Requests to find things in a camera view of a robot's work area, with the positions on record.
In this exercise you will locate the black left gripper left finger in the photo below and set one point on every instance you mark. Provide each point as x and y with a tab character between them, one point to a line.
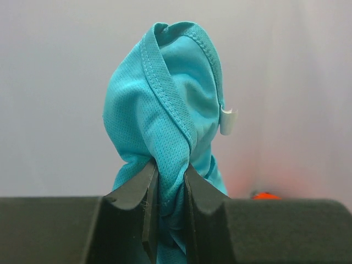
126	224

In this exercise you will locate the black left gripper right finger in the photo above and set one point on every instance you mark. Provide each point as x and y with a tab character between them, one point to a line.
206	227

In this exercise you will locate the teal t-shirt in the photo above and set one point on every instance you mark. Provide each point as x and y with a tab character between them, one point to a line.
165	102

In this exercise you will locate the folded orange t-shirt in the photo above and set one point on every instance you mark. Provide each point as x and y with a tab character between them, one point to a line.
265	196

